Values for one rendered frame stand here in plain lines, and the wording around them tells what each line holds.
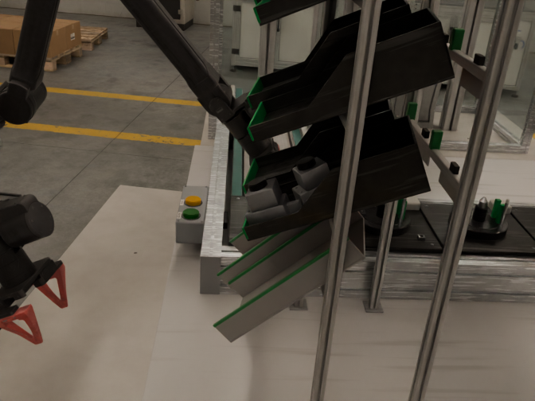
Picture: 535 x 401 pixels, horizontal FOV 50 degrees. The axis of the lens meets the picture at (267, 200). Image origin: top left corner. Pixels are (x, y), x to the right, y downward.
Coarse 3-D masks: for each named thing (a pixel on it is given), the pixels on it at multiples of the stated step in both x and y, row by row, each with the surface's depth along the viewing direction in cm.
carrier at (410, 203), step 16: (368, 208) 144; (384, 208) 139; (400, 208) 139; (416, 208) 149; (368, 224) 136; (400, 224) 136; (416, 224) 142; (368, 240) 133; (400, 240) 134; (416, 240) 135; (432, 240) 135
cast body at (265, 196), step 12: (252, 180) 89; (264, 180) 87; (276, 180) 89; (252, 192) 87; (264, 192) 86; (276, 192) 87; (252, 204) 87; (264, 204) 87; (276, 204) 86; (288, 204) 88; (300, 204) 88; (252, 216) 88; (264, 216) 88; (276, 216) 87
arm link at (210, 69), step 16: (128, 0) 112; (144, 0) 112; (144, 16) 113; (160, 16) 113; (160, 32) 115; (176, 32) 116; (160, 48) 117; (176, 48) 117; (192, 48) 118; (176, 64) 119; (192, 64) 119; (208, 64) 122; (192, 80) 121; (208, 80) 120; (224, 80) 126; (208, 96) 122; (224, 96) 122; (208, 112) 124
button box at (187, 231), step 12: (192, 192) 153; (204, 192) 153; (180, 204) 146; (204, 204) 146; (180, 216) 140; (204, 216) 141; (180, 228) 138; (192, 228) 138; (180, 240) 140; (192, 240) 140
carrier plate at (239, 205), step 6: (234, 198) 149; (240, 198) 149; (234, 204) 145; (240, 204) 146; (246, 204) 146; (234, 210) 143; (240, 210) 143; (246, 210) 143; (234, 216) 140; (240, 216) 140; (234, 222) 137; (240, 222) 137; (234, 228) 134; (240, 228) 135; (234, 234) 132; (228, 240) 130
